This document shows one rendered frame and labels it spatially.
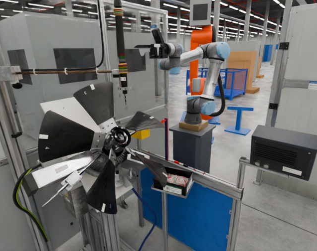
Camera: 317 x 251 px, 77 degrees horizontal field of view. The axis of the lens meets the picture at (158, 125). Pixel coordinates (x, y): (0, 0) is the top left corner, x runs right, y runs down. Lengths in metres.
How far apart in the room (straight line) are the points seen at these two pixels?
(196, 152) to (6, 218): 1.45
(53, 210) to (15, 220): 0.26
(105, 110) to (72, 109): 0.29
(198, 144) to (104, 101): 0.86
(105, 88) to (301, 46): 1.94
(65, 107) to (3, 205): 0.81
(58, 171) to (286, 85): 2.24
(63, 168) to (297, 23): 2.33
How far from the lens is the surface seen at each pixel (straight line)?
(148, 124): 1.21
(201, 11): 4.92
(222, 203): 1.44
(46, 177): 1.04
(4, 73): 1.32
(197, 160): 1.72
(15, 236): 1.95
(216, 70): 1.57
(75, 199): 1.43
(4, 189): 1.73
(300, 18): 2.51
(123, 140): 1.03
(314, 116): 2.56
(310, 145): 1.07
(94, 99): 1.16
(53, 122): 0.98
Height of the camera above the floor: 1.62
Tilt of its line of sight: 20 degrees down
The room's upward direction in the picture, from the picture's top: 2 degrees counter-clockwise
